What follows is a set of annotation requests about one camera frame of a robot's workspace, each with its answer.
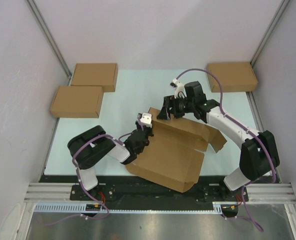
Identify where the right aluminium corner post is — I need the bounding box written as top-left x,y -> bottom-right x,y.
250,0 -> 292,68

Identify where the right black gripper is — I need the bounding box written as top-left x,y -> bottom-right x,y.
157,94 -> 195,121

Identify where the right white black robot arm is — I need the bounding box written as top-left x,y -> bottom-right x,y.
157,79 -> 280,201

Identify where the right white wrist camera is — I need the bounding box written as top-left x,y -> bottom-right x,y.
170,78 -> 185,98

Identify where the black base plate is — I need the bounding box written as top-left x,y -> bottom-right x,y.
39,174 -> 280,202

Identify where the white slotted cable duct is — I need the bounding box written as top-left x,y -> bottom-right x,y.
34,202 -> 223,215

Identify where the left aluminium corner post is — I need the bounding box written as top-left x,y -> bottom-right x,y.
25,0 -> 72,78

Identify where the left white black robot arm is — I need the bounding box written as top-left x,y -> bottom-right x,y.
67,121 -> 154,200

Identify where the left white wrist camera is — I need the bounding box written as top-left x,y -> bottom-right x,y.
138,112 -> 152,128

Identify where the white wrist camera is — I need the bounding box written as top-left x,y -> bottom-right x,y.
138,112 -> 152,128
170,78 -> 185,98

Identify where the aluminium corner post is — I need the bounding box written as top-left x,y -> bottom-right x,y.
25,0 -> 72,78
250,0 -> 292,68

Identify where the cardboard box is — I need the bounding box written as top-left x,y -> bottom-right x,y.
50,86 -> 104,118
125,107 -> 227,193
206,61 -> 258,93
70,63 -> 119,93

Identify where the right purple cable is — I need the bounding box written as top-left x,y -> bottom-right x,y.
175,67 -> 279,233

